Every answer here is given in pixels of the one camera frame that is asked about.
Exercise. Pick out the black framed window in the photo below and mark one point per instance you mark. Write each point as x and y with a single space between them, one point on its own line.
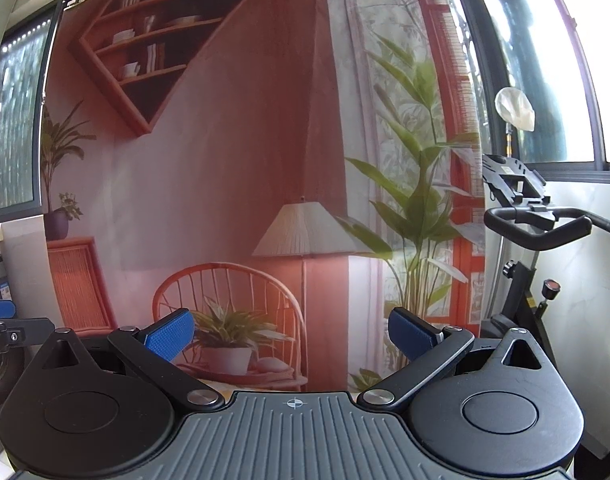
24 61

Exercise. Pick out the white cloth on pole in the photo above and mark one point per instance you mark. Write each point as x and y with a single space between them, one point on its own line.
514 107

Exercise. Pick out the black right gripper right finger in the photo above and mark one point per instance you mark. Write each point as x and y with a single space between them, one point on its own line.
451 369

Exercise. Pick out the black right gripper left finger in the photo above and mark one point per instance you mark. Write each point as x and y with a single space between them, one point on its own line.
126 370

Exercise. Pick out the printed room backdrop cloth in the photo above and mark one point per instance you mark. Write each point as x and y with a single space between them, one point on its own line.
289 171

